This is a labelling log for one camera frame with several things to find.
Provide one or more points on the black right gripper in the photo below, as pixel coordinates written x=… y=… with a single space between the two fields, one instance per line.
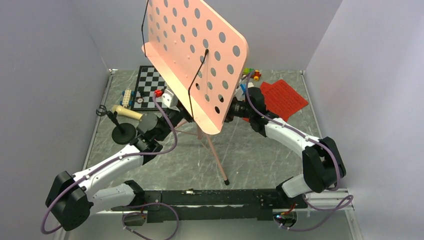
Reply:
x=229 y=118

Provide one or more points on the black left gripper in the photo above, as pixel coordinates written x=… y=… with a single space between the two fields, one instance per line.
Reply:
x=184 y=112

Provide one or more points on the red sheet music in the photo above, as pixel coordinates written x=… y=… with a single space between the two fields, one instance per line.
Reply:
x=283 y=118
x=281 y=99

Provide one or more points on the black microphone stand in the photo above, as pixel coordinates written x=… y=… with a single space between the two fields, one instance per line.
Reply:
x=122 y=133

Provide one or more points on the gold microphone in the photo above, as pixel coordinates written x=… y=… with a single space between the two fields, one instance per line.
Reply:
x=122 y=111

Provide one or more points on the pink music stand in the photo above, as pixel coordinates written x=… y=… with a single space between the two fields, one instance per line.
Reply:
x=200 y=56

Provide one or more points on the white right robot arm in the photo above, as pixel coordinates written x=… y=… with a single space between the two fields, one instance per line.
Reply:
x=322 y=164

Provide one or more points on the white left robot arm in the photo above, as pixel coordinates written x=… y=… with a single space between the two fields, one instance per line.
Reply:
x=73 y=198

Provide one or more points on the blue toy block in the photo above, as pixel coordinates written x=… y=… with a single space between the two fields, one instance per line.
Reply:
x=244 y=86

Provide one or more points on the orange yellow toy piece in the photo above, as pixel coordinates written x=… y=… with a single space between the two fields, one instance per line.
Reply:
x=256 y=75

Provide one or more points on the black white chessboard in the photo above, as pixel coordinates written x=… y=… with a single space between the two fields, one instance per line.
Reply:
x=148 y=80

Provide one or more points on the white blue toy brick car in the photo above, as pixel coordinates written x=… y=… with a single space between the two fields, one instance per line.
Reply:
x=128 y=96

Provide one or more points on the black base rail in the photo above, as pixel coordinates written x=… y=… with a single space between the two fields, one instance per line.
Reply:
x=213 y=204

